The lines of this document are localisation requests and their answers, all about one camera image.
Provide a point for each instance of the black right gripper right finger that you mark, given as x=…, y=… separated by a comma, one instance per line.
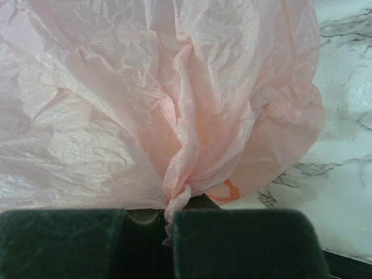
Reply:
x=210, y=242

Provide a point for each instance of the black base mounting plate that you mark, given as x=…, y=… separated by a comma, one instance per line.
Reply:
x=347, y=267

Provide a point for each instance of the pink plastic bag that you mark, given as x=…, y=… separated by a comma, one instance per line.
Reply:
x=147, y=104

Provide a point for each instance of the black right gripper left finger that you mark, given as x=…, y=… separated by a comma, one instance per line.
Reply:
x=91, y=243

